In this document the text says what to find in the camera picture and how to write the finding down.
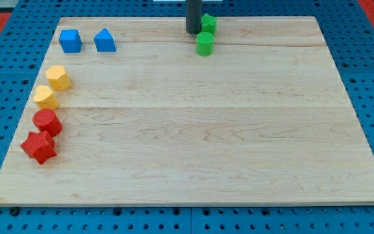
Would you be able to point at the yellow heart block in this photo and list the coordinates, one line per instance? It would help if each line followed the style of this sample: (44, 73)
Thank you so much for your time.
(45, 98)

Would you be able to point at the red star block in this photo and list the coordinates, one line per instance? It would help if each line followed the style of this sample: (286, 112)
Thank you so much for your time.
(39, 146)

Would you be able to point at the green star block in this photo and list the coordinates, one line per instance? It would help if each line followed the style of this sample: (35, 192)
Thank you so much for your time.
(209, 24)

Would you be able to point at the blue cube block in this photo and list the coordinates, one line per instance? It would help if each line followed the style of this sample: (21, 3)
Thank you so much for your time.
(70, 41)

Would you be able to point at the light wooden board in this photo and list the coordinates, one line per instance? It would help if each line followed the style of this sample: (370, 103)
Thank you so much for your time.
(263, 121)

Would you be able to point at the yellow hexagon block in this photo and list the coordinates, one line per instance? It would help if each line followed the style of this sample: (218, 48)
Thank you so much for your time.
(58, 78)

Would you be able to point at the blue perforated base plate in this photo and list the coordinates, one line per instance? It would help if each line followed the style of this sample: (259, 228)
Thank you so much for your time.
(25, 39)

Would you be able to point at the red cylinder block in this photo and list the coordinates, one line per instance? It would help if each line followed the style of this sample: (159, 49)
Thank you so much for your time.
(47, 120)

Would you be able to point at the green cylinder block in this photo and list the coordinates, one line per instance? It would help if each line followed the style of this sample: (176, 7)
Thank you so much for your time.
(204, 44)

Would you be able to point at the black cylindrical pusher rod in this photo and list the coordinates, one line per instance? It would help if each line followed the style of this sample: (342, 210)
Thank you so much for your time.
(193, 16)

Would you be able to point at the blue triangle block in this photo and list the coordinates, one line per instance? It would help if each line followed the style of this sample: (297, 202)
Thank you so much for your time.
(104, 41)

